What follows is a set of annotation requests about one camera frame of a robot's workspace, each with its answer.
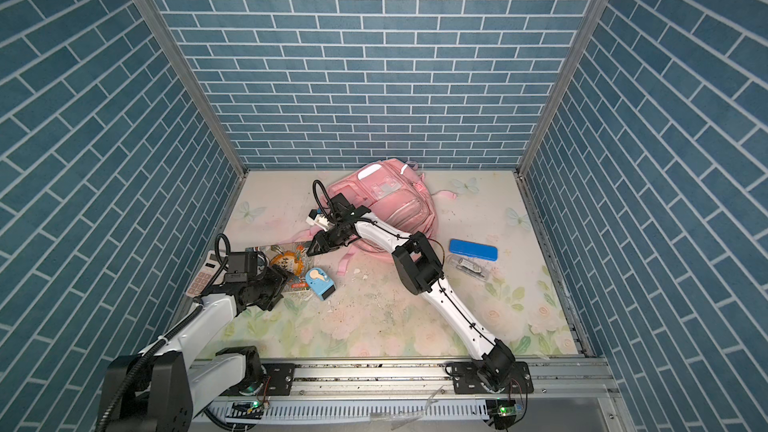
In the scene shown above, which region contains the pink student backpack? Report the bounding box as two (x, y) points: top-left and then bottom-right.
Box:
(311, 159), (456, 282)

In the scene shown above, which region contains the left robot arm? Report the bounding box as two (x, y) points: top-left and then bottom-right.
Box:
(95, 234), (291, 431)

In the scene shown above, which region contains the blue pencil sharpener with crank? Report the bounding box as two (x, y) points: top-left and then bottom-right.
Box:
(305, 267), (336, 301)

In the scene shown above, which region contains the white pink calculator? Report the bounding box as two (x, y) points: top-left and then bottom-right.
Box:
(185, 250), (220, 298)

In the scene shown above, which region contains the blue pencil case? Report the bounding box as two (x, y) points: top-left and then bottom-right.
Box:
(449, 238), (499, 262)

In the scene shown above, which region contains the clear plastic packet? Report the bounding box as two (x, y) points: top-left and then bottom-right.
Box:
(447, 254), (490, 282)

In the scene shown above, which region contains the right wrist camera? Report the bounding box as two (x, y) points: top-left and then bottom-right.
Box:
(306, 209), (332, 231)

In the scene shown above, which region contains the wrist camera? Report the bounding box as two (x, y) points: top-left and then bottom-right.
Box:
(225, 251), (259, 283)
(306, 209), (332, 231)

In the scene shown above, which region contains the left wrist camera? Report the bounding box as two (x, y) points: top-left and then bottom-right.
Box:
(225, 251), (259, 283)

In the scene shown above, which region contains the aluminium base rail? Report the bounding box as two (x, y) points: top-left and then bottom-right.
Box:
(210, 357), (619, 429)

